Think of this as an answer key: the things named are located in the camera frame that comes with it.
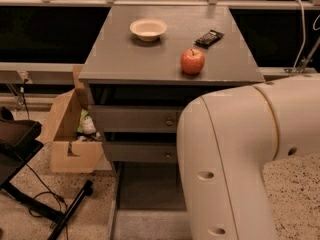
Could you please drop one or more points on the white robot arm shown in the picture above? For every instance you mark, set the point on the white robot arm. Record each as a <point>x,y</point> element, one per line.
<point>224,139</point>

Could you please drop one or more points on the grey wooden drawer cabinet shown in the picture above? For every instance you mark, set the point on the grey wooden drawer cabinet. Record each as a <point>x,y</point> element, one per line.
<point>122,70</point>

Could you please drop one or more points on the red apple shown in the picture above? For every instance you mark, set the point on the red apple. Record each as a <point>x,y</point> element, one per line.
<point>192,61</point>

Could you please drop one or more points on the white green plastic bag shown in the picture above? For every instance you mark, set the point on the white green plastic bag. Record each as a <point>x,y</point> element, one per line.
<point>86,125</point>

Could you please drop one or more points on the beige paper bowl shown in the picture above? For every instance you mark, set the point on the beige paper bowl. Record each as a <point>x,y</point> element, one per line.
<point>149,29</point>

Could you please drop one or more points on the black snack packet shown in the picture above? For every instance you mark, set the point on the black snack packet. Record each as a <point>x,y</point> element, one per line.
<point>208,39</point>

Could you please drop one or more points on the open cardboard box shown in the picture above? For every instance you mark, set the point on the open cardboard box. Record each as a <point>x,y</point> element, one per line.
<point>69,154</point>

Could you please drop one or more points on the black chair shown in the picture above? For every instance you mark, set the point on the black chair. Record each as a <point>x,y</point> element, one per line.
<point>18,145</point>

